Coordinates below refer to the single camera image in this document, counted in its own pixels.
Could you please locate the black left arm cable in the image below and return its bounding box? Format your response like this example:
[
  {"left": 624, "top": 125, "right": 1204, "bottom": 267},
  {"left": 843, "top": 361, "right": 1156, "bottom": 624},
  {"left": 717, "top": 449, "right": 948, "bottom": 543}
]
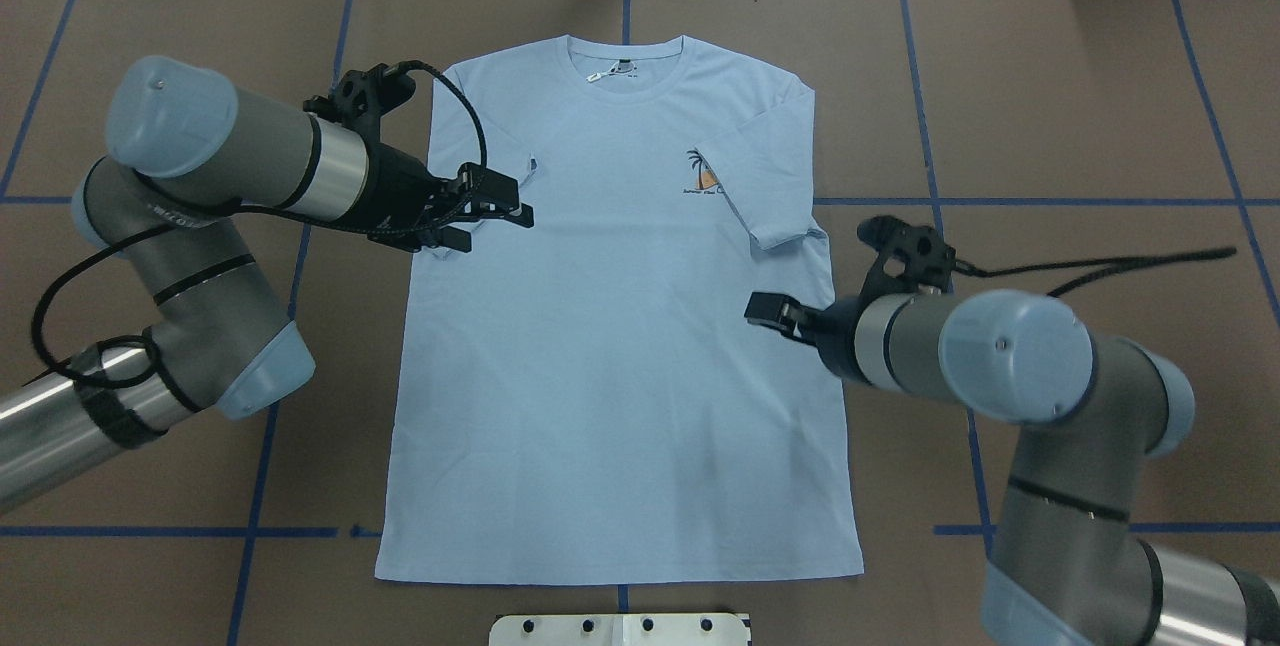
[{"left": 29, "top": 61, "right": 489, "bottom": 389}]

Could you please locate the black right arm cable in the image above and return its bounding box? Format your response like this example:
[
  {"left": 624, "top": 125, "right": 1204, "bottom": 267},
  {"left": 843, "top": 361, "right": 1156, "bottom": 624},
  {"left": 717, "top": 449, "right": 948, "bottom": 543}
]
[{"left": 950, "top": 246, "right": 1236, "bottom": 299}]

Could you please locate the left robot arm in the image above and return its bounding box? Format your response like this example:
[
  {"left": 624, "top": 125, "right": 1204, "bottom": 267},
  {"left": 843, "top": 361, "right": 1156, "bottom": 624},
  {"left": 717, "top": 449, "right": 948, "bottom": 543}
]
[{"left": 1, "top": 55, "right": 535, "bottom": 510}]

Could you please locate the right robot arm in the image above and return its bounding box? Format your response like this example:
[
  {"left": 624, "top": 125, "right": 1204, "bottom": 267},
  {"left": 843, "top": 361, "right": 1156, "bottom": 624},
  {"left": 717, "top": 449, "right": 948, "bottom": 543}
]
[{"left": 745, "top": 290, "right": 1279, "bottom": 645}]

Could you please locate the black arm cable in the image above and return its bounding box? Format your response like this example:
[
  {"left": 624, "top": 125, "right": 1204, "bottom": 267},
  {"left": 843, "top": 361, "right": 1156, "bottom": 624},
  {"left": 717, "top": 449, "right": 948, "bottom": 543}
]
[
  {"left": 950, "top": 246, "right": 1236, "bottom": 299},
  {"left": 29, "top": 61, "right": 489, "bottom": 389}
]

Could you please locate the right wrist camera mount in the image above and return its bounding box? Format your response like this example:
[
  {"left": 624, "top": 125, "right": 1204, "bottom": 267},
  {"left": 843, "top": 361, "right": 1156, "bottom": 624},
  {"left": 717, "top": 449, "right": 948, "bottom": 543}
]
[{"left": 858, "top": 216, "right": 956, "bottom": 301}]

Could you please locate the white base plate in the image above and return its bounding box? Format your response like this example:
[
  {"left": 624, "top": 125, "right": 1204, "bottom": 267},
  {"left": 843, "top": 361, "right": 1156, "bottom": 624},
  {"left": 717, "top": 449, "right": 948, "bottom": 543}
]
[{"left": 488, "top": 611, "right": 754, "bottom": 645}]

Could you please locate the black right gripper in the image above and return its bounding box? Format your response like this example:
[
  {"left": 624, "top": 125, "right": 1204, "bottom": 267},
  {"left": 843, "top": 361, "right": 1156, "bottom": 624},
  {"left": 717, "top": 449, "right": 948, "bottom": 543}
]
[{"left": 744, "top": 292, "right": 867, "bottom": 382}]

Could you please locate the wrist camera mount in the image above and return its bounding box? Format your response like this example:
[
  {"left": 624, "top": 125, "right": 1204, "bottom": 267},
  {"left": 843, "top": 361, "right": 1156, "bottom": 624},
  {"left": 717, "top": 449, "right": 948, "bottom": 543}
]
[
  {"left": 302, "top": 64, "right": 416, "bottom": 145},
  {"left": 858, "top": 216, "right": 956, "bottom": 301}
]

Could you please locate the white hang tag fastener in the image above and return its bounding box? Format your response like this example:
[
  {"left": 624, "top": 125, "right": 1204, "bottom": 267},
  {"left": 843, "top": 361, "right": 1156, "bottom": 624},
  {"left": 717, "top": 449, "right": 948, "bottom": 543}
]
[{"left": 586, "top": 61, "right": 637, "bottom": 84}]

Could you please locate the light blue t-shirt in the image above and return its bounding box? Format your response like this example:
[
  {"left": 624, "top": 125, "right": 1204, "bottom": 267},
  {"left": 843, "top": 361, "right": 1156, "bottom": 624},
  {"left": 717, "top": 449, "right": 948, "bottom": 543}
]
[{"left": 374, "top": 35, "right": 864, "bottom": 586}]

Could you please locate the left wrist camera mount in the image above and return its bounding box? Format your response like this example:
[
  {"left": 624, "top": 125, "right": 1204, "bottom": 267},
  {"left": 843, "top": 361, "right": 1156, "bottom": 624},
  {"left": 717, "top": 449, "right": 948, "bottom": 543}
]
[{"left": 302, "top": 64, "right": 416, "bottom": 145}]

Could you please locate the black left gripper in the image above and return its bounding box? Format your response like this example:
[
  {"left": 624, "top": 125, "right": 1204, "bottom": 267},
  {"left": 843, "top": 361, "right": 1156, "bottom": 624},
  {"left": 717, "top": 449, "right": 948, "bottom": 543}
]
[{"left": 366, "top": 145, "right": 535, "bottom": 253}]

